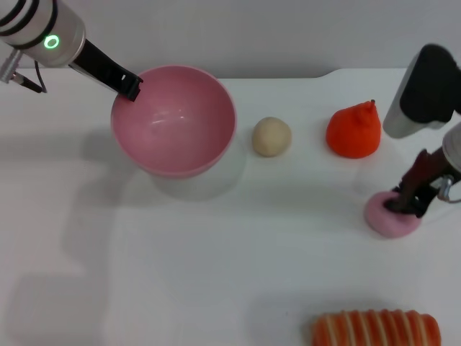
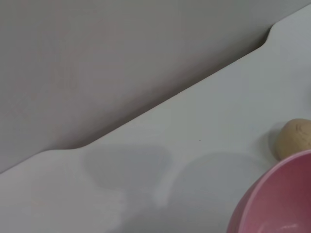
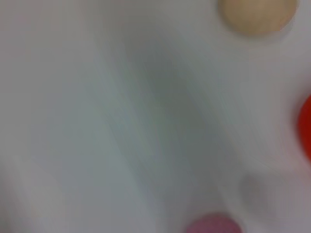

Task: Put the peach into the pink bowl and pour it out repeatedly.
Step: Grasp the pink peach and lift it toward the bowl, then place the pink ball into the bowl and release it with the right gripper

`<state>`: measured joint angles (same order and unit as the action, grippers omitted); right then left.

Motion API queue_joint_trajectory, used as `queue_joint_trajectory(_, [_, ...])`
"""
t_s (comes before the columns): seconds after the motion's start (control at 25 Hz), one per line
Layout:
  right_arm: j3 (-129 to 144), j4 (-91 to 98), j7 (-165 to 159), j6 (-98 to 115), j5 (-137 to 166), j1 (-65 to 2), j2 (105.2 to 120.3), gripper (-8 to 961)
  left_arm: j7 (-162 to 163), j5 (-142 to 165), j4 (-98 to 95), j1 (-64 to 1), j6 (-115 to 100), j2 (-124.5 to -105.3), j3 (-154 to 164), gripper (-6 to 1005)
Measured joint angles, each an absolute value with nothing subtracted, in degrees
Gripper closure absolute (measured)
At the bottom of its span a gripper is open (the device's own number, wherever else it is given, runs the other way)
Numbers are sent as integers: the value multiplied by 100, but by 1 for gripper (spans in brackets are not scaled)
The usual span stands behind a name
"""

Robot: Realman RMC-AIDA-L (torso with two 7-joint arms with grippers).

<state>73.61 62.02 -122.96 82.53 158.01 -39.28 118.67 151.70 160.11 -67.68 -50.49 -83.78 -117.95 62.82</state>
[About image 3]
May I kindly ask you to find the pink toy peach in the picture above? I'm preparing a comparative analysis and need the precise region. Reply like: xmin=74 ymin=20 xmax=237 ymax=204
xmin=186 ymin=212 xmax=242 ymax=233

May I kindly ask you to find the beige round bun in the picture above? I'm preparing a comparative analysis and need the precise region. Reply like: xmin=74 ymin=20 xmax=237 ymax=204
xmin=217 ymin=0 xmax=298 ymax=37

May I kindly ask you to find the red orange toy pear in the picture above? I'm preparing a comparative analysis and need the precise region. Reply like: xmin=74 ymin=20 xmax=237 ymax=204
xmin=296 ymin=93 xmax=311 ymax=164

